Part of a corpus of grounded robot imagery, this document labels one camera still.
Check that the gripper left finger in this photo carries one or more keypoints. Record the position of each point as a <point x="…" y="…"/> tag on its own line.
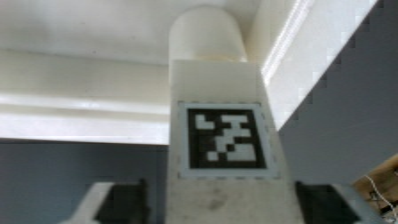
<point x="114" y="204"/>

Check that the white square tabletop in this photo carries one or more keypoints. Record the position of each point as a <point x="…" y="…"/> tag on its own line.
<point x="84" y="57"/>

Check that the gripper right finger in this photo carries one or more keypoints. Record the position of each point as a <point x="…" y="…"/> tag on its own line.
<point x="333" y="205"/>

